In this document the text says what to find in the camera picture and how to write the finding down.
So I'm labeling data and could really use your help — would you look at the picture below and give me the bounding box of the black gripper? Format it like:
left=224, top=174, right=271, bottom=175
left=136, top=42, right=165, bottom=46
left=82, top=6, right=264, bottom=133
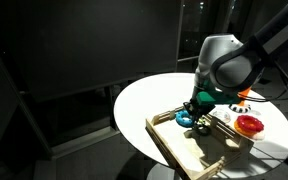
left=182, top=99, right=217, bottom=126

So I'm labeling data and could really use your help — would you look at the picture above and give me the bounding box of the wooden slotted tray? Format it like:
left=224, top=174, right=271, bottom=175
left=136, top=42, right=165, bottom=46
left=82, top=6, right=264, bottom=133
left=145, top=105, right=255, bottom=180

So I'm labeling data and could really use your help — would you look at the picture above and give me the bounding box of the orange peg with white base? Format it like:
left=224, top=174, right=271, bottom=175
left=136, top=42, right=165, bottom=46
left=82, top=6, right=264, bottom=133
left=237, top=86, right=253, bottom=102

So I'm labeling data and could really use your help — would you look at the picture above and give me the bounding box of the green ring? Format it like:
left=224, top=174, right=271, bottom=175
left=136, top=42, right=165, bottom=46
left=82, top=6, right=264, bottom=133
left=193, top=123, right=213, bottom=137

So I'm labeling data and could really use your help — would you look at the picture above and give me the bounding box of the blue knobby ring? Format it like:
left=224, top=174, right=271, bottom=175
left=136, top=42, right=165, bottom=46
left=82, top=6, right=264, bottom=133
left=174, top=110, right=196, bottom=128

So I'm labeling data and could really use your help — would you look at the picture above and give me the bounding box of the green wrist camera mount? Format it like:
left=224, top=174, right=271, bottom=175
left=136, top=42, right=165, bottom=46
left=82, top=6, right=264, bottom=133
left=195, top=90, right=243, bottom=106

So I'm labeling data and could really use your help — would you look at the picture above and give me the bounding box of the large black white striped ring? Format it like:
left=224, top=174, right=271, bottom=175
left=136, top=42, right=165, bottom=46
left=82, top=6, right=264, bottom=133
left=228, top=102, right=252, bottom=114

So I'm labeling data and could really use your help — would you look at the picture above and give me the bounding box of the orange ring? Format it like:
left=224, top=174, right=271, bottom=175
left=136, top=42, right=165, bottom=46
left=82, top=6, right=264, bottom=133
left=233, top=119, right=262, bottom=138

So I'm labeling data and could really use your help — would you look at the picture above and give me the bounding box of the red knobby ring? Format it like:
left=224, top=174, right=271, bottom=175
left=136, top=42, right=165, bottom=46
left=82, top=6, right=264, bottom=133
left=236, top=114, right=265, bottom=133

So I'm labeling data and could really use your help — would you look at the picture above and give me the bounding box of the white table pedestal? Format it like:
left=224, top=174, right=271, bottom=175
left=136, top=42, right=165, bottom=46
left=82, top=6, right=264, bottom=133
left=146, top=162, right=185, bottom=180

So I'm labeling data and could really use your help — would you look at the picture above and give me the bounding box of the black cable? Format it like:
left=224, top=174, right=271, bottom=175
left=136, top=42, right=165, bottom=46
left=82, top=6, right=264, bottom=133
left=238, top=46, right=288, bottom=103

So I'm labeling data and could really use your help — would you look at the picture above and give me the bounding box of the grey window frame post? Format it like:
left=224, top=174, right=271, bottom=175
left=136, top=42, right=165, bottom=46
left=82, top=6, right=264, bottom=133
left=175, top=0, right=186, bottom=74

